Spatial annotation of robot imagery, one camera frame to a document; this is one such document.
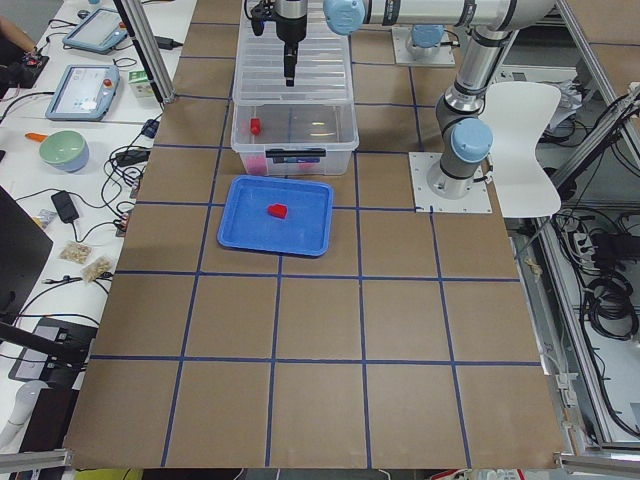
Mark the blue plastic tray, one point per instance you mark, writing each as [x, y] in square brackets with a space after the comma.
[245, 223]

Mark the black power adapter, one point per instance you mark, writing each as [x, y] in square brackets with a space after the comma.
[65, 207]

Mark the red block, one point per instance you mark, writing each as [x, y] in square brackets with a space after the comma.
[255, 126]
[277, 210]

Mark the blue teach pendant near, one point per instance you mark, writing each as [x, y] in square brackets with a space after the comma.
[85, 93]

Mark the white chair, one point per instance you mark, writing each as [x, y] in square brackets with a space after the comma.
[518, 113]

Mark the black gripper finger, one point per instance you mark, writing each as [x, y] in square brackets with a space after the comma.
[294, 54]
[287, 64]

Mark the blue teach pendant far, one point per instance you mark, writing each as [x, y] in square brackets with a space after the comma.
[99, 32]

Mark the green white carton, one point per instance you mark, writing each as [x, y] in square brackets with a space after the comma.
[139, 84]

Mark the green bowl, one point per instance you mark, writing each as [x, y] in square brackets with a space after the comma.
[66, 150]

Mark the aluminium frame post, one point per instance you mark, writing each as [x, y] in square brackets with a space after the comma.
[139, 30]

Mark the clear plastic storage box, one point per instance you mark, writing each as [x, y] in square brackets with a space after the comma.
[295, 126]

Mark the black box latch handle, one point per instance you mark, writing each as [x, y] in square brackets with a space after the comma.
[311, 155]

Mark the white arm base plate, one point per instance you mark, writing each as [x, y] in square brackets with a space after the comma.
[434, 192]

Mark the blue teach pendant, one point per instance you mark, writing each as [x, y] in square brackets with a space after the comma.
[99, 32]
[85, 93]

